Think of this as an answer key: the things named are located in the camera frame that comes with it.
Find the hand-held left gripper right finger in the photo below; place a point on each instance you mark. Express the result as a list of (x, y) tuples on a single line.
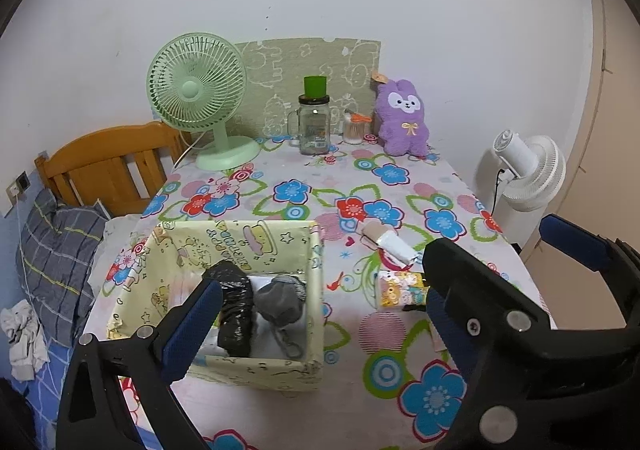
[(439, 322)]

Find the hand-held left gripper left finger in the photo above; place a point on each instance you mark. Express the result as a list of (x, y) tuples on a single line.
[(192, 325)]

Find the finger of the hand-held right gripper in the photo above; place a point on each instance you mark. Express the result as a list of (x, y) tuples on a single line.
[(500, 300), (575, 241)]

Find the black plastic bag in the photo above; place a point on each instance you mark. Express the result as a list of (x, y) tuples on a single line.
[(237, 325)]

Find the yellow snack packet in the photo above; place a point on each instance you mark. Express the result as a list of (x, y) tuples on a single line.
[(400, 292)]

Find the yellow fabric storage box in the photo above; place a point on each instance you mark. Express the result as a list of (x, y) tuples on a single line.
[(165, 270)]

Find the white paper tube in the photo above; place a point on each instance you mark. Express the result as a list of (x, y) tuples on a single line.
[(395, 247)]

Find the white standing fan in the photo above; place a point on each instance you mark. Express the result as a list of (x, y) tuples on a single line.
[(545, 165)]

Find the beige door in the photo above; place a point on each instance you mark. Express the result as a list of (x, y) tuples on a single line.
[(615, 130)]

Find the white bedding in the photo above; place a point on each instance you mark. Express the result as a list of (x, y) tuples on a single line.
[(117, 230)]

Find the grey plaid pillow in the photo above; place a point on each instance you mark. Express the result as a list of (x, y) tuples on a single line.
[(55, 250)]

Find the blue bedsheet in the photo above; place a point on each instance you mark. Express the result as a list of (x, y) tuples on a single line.
[(45, 390)]

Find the crumpled grey white cloth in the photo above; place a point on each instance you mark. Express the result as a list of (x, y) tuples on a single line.
[(22, 335)]

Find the purple plush toy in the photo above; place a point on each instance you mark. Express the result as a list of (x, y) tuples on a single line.
[(405, 130)]

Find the small jar with orange lid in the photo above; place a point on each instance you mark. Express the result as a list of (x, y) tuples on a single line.
[(356, 133)]

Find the glass jar with green lid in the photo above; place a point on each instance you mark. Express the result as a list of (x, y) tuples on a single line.
[(314, 130)]

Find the green desk fan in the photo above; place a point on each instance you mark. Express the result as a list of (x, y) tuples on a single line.
[(190, 90)]

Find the green patterned board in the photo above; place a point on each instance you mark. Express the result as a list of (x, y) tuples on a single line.
[(300, 55)]

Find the wall socket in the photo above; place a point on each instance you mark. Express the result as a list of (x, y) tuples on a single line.
[(22, 180)]

